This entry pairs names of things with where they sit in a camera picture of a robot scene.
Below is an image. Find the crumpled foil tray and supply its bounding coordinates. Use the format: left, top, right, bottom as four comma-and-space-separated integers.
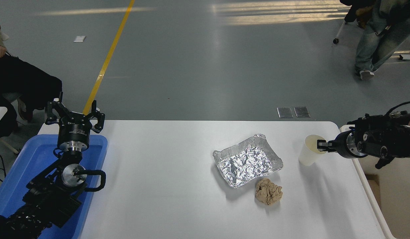
212, 133, 284, 189

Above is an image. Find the white paper cup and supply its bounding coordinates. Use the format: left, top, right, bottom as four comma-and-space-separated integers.
298, 134, 328, 167

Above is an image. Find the white chair leg with caster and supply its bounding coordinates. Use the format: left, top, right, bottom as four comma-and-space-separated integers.
333, 20, 347, 44

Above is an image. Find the large pale bin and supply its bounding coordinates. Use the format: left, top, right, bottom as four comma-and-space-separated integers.
339, 124, 410, 239

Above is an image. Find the blue plastic tray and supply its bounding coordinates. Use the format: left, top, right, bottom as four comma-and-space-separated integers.
0, 134, 108, 239

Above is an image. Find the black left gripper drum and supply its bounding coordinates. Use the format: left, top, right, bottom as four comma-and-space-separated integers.
57, 114, 92, 144

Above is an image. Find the crumpled tan paper ball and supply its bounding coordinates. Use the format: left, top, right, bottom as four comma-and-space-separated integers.
255, 178, 283, 205

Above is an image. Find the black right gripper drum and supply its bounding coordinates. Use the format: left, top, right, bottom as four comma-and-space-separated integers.
336, 131, 351, 159

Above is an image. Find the walking person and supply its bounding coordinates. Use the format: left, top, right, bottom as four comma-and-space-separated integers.
339, 0, 410, 81

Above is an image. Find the seated person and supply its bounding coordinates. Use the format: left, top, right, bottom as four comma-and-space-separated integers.
0, 17, 63, 138

